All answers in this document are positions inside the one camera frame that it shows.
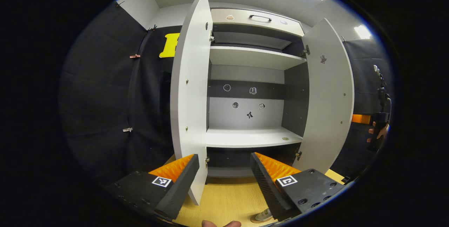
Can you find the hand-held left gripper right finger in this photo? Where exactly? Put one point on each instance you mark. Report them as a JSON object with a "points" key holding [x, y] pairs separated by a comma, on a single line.
{"points": [[266, 188]]}

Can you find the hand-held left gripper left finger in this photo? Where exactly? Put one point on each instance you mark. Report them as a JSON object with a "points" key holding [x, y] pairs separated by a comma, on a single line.
{"points": [[179, 188]]}

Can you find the round brown coaster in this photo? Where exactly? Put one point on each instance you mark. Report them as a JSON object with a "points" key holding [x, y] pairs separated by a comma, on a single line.
{"points": [[255, 221]]}

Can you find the beige cabinet drawer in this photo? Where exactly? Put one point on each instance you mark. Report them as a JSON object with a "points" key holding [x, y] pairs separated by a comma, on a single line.
{"points": [[242, 22]]}

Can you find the black cloth clip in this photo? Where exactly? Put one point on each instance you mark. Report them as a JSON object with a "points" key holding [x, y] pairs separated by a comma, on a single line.
{"points": [[153, 28], [120, 4]]}

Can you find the pink cloth clip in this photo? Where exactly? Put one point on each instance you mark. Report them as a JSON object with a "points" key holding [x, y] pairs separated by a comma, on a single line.
{"points": [[135, 56]]}

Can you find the white and grey cabinet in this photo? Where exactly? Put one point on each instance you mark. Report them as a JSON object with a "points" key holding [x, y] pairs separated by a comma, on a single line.
{"points": [[245, 118]]}

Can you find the white cabinet door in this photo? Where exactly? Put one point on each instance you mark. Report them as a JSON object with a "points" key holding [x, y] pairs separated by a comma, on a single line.
{"points": [[326, 107], [191, 79]]}

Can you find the black backdrop cloth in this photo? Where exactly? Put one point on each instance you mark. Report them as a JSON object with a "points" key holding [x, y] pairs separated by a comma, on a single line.
{"points": [[361, 79], [105, 97]]}

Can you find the small ceiling light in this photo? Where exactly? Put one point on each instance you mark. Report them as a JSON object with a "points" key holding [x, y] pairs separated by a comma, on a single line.
{"points": [[362, 32]]}

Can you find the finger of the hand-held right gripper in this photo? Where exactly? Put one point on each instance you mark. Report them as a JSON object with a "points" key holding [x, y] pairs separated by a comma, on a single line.
{"points": [[360, 119]]}

